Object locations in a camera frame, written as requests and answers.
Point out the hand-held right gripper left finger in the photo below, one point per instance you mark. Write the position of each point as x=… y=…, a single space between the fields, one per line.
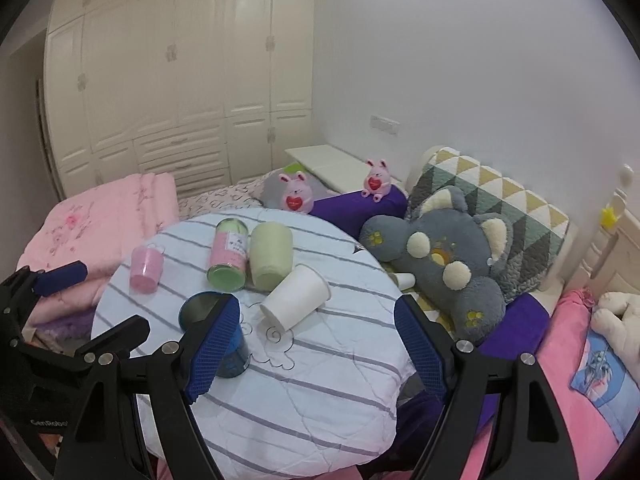
x=212 y=347

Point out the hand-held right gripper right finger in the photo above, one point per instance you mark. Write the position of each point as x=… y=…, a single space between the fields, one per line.
x=420 y=347

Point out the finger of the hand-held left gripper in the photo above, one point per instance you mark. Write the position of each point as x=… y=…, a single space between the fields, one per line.
x=120 y=332
x=60 y=279

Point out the dark teal cup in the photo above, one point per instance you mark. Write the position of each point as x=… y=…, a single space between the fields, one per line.
x=200 y=310

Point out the pink plastic cup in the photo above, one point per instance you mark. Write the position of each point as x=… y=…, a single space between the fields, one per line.
x=146 y=270

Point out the small white paper cup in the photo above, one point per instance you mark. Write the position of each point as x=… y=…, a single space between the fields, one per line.
x=404 y=280

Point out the pale green cup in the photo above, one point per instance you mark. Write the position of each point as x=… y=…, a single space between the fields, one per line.
x=270 y=255

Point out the purple fuzzy blanket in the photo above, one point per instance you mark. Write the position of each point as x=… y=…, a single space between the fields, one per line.
x=65 y=330

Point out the pink folded blanket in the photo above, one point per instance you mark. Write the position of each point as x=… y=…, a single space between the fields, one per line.
x=100 y=220

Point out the pink can with green lid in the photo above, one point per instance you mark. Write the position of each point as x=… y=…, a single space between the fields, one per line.
x=227 y=252

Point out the purple bed sheet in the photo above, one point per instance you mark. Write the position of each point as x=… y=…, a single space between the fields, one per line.
x=515 y=325

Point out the grey plush bear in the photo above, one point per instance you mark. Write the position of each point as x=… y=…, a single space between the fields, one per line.
x=450 y=240

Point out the pink pillow with blue print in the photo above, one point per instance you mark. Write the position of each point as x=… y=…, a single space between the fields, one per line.
x=565 y=360

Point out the heart-print bedsheet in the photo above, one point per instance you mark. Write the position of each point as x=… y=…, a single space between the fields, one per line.
x=215 y=200

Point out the purple bolster cushion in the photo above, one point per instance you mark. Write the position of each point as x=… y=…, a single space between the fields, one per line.
x=345 y=210

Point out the grey pillow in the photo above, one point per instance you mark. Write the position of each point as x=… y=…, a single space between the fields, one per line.
x=272 y=190

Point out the triangle-patterned quilted pillow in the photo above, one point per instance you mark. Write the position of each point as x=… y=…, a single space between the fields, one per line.
x=520 y=210

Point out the pink bunny plush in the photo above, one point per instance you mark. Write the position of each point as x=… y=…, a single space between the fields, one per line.
x=376 y=182
x=295 y=195

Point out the white plush toy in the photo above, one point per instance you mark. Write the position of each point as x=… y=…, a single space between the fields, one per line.
x=620 y=320

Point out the white low table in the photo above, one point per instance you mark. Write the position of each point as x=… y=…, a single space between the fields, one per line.
x=330 y=160

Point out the white bed headboard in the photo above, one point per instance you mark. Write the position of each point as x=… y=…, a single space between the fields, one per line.
x=610 y=255

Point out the yellow star ornament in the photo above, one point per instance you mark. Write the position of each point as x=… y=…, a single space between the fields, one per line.
x=610 y=216

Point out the white wardrobe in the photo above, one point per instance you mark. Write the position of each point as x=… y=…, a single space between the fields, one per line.
x=175 y=60

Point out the white wall socket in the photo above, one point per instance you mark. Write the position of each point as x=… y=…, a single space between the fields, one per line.
x=384 y=125

